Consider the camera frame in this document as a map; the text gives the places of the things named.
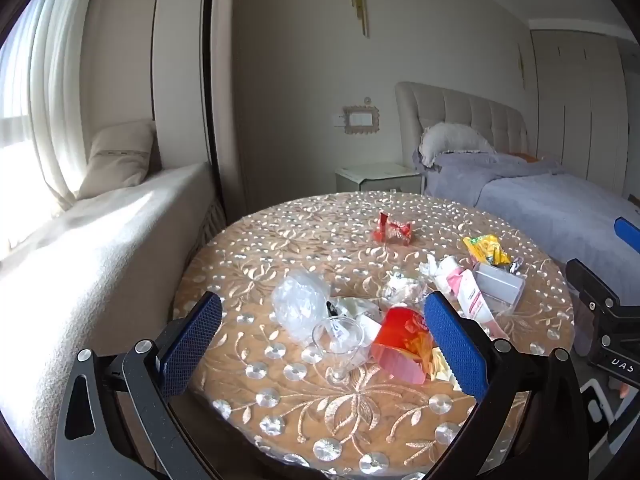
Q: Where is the red snack wrapper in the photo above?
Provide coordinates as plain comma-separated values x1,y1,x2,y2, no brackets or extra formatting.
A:
374,211,415,247

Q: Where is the pale yellow paper napkin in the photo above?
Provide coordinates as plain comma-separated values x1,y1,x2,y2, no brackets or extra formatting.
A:
429,347,458,387

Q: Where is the white paper scrap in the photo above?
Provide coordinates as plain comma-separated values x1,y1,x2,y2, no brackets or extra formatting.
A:
331,297,383,361

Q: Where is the red plastic cup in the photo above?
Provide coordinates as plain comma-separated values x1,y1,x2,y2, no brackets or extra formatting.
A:
371,306,438,386

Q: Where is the beige window seat cover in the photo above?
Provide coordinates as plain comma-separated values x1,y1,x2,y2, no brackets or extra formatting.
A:
0,162,226,461

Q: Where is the bed with grey blanket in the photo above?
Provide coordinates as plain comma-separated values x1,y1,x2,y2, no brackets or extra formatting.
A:
412,152,640,356

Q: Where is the framed wall switch panel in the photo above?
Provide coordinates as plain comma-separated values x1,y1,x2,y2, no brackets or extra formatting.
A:
341,104,381,136

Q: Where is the white sheer curtain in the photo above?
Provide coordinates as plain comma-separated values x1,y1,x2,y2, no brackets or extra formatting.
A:
0,0,166,211

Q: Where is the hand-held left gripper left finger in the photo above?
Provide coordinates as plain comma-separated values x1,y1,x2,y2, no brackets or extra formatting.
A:
54,291,223,480

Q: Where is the yellow snack wrapper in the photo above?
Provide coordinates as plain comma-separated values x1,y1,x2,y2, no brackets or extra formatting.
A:
462,235,512,267

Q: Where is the beige cushion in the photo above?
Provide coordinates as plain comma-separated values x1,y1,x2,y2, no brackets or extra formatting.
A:
77,120,158,200

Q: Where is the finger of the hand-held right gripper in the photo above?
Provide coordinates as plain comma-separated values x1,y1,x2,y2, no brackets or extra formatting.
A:
614,217,640,254
566,259,626,311

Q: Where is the round embroidered table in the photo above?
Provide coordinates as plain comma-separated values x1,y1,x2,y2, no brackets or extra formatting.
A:
172,191,576,478

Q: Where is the long gold wall lamp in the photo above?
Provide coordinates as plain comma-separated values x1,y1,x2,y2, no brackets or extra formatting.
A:
348,0,371,38

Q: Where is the pink and white tube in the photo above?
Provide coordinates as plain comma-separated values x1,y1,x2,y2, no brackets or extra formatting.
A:
446,267,508,338

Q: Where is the white fluffy pillow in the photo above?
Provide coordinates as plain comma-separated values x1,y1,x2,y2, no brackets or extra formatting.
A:
419,122,498,167

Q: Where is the clear plastic goblet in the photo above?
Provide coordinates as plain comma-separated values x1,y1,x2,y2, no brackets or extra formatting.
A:
312,316,365,386

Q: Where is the cream wardrobe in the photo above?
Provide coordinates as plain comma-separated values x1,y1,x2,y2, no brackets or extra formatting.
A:
530,20,640,196

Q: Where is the white nightstand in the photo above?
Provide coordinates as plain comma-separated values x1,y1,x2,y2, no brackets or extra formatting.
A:
335,162,423,195

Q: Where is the clear plastic box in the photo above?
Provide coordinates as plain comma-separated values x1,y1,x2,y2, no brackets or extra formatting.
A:
472,261,527,318

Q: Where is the clear plastic bag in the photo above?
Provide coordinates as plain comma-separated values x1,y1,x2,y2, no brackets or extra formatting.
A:
271,269,332,346

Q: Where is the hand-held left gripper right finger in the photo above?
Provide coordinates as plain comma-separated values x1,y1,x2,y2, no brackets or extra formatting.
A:
423,291,591,480

